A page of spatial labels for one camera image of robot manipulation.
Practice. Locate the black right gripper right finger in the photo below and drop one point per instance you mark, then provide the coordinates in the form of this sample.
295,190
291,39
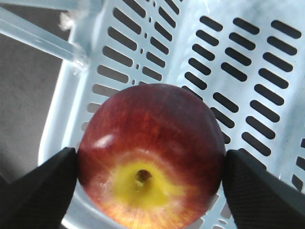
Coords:
257,199

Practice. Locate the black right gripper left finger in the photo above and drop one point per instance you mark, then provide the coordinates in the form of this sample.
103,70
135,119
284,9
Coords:
40,199

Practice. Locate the red apple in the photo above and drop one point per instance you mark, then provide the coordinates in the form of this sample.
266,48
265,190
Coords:
152,157

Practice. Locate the light blue plastic basket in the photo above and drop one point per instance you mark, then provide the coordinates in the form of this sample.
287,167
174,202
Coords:
244,58

